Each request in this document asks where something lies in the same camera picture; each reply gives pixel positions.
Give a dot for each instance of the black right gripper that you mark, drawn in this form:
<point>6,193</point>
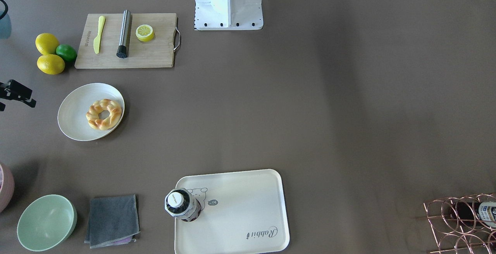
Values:
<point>16,91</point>

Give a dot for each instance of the braided donut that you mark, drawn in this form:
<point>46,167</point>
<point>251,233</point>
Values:
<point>104,114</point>

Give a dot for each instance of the cream serving tray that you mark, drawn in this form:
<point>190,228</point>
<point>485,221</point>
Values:
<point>243,213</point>

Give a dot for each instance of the yellow lemon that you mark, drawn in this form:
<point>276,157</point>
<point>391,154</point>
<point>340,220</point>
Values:
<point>51,64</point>
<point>46,43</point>

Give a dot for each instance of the white plate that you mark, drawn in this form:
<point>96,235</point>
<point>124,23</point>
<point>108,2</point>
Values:
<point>71,116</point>

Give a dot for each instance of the green lime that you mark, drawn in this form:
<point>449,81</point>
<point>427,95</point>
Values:
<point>66,52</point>

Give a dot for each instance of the pink bowl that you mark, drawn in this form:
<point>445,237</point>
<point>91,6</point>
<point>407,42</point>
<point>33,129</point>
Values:
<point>7,186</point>

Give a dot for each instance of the yellow plastic knife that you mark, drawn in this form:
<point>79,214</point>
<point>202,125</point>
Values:
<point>97,39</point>

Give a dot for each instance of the steel muddler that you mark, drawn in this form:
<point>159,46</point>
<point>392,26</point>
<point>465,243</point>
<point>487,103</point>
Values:
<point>123,47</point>

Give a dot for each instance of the green bowl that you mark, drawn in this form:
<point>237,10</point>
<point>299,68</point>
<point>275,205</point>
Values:
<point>46,222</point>

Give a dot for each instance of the lemon half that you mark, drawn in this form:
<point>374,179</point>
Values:
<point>144,33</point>

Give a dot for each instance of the wooden cutting board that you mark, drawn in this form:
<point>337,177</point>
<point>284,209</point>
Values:
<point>157,53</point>

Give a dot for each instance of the grey folded cloth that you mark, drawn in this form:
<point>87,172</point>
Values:
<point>112,220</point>

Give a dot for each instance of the dark tea bottle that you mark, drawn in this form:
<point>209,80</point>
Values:
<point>182,205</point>

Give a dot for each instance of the bottle in rack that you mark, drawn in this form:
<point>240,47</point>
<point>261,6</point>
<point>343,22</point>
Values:
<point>474,214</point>

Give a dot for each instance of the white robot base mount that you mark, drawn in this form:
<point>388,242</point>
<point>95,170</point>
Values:
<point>228,15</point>

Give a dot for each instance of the copper wire bottle rack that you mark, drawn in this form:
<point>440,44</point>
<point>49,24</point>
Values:
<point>450,236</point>

